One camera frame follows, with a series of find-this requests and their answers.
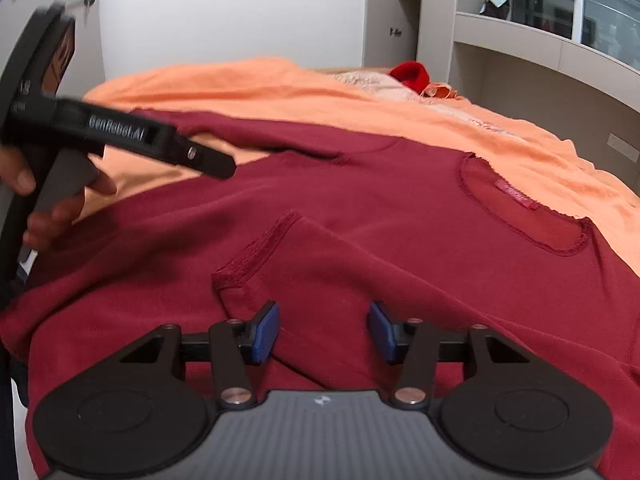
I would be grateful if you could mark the small orange cloth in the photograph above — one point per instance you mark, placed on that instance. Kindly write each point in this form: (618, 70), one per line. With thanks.
(440, 91)

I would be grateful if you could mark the dark red shirt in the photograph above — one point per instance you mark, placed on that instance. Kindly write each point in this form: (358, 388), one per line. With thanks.
(350, 240)

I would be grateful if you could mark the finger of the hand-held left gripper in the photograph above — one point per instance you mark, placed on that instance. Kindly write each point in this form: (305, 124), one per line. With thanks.
(207, 157)

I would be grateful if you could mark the bright red cloth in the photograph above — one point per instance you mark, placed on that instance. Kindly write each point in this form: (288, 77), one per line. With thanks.
(411, 74)

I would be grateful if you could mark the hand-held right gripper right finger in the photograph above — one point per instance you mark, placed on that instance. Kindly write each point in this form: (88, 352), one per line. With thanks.
(381, 332)

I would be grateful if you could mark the beige lace cloth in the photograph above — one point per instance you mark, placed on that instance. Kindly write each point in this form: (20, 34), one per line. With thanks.
(370, 85)

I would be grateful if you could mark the orange blanket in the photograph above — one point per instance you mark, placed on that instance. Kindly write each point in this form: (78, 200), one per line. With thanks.
(320, 95)

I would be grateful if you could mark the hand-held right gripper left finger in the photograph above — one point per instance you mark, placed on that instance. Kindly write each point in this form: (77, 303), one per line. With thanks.
(264, 332)

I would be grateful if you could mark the wall socket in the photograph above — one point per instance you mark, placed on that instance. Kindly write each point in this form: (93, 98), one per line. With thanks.
(622, 147)

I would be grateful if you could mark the window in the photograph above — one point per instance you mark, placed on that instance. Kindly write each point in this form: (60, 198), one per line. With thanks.
(585, 5)

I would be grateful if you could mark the grey window ledge unit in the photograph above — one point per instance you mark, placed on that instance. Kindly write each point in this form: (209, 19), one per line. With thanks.
(530, 45)

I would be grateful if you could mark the person's left hand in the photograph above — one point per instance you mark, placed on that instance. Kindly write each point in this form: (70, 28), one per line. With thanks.
(65, 212)

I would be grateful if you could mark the grey cabinet with knobs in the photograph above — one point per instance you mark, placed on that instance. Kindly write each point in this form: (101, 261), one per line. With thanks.
(400, 10)

